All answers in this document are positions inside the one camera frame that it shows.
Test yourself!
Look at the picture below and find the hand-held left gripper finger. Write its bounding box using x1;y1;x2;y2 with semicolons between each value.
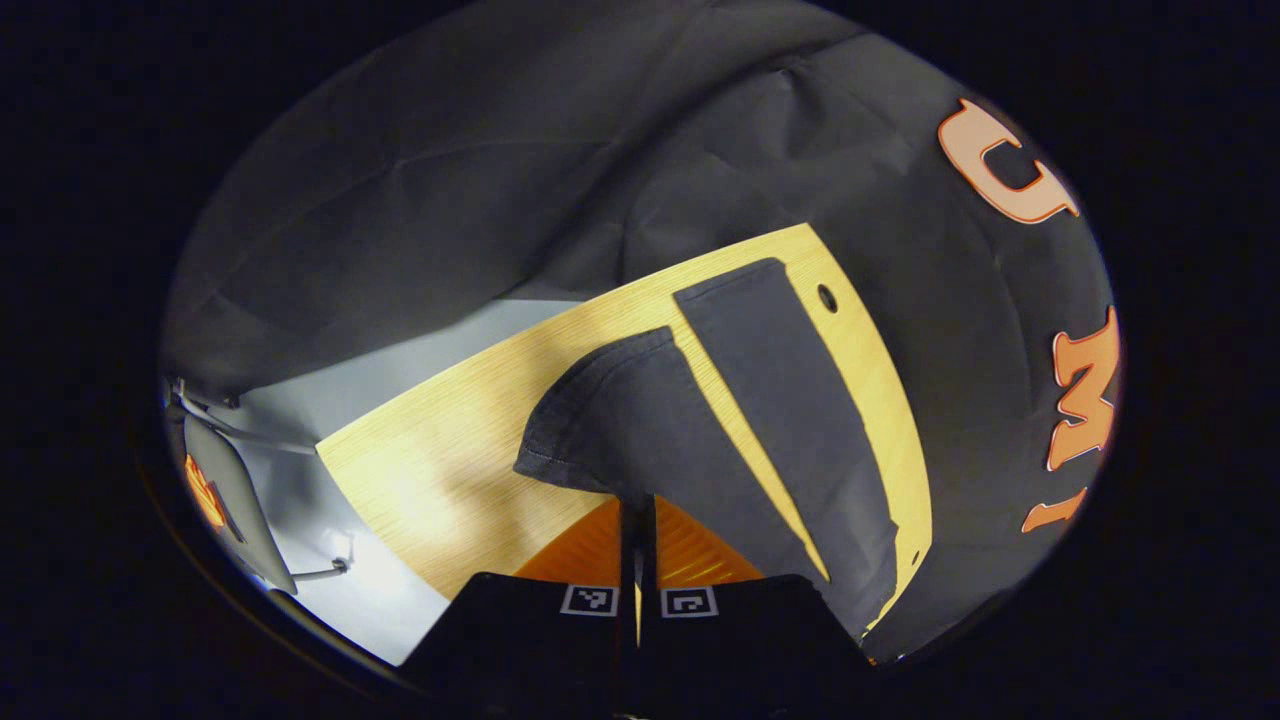
640;495;876;720
400;495;641;720

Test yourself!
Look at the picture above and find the black backdrop cloth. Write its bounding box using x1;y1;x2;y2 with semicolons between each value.
160;0;1121;661

